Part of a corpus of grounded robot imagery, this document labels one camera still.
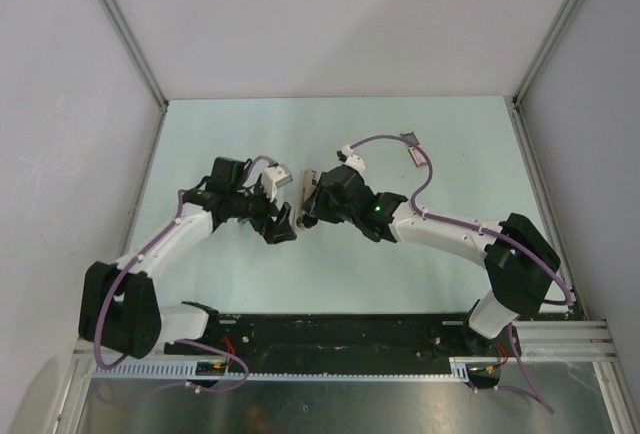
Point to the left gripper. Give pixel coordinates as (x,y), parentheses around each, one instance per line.
(273,231)

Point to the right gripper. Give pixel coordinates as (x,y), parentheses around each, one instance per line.
(320,207)

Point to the beige black stapler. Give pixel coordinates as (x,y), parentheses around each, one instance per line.
(306,187)

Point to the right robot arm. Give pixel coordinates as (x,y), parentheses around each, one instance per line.
(519,262)

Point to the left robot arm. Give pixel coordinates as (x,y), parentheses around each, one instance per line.
(120,310)

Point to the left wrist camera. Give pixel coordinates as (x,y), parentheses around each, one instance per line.
(273,178)

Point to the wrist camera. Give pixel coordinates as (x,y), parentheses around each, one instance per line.
(348,157)
(273,178)

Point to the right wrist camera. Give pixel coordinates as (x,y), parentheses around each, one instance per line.
(348,157)

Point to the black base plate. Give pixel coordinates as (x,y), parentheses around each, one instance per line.
(345,343)

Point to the slotted cable duct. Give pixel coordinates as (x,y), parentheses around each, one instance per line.
(210,370)

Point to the right aluminium rail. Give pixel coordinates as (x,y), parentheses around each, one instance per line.
(565,341)

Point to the left aluminium frame post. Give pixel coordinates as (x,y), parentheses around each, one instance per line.
(125,34)

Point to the aluminium frame post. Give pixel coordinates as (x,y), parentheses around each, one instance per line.
(567,11)
(125,34)

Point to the right aluminium frame post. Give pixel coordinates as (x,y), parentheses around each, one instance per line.
(567,11)

